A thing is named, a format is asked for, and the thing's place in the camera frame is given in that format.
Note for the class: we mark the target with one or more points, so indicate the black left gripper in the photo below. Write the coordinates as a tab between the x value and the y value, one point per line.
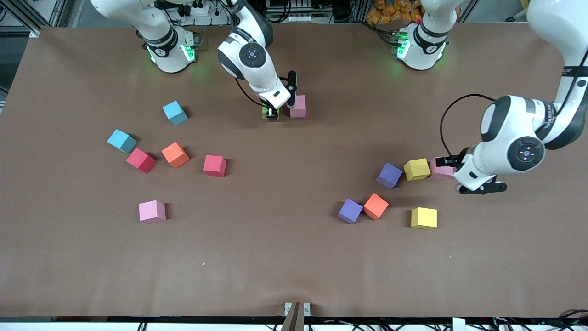
455	161

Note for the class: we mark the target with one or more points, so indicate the green foam block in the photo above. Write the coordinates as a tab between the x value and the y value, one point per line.
264	113

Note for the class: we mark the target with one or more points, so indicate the dented pink foam block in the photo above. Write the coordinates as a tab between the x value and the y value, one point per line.
438	174

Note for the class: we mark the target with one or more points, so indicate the red foam block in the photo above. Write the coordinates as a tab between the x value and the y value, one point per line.
140	160
214	165

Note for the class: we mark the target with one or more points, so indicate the orange foam block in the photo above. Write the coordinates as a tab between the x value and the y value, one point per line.
175	155
375	206

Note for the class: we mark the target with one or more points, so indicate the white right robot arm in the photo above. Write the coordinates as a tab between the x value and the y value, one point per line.
262	80

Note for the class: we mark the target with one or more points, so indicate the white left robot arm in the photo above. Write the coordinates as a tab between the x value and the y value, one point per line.
505	128

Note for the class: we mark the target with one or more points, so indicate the yellow foam block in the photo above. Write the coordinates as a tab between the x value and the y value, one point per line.
416	169
423	218

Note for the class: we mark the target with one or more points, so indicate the purple foam block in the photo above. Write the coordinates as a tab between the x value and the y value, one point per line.
389	175
350	211

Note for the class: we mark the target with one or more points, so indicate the white ribbed device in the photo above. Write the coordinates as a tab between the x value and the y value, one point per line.
294	18

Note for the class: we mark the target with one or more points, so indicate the blue foam block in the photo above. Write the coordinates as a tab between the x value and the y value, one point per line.
121	140
174	113

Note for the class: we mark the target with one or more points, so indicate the white power strip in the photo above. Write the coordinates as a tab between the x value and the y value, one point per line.
202	20

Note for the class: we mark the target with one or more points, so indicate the orange snack bag pile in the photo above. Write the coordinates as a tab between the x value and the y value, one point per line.
381	14

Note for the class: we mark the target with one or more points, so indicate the small white block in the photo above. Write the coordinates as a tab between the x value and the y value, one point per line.
458	324

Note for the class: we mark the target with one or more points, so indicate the small metal bracket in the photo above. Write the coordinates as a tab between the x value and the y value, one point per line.
287	307

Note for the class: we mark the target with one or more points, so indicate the aluminium frame profile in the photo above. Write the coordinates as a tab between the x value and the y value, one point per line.
27	16

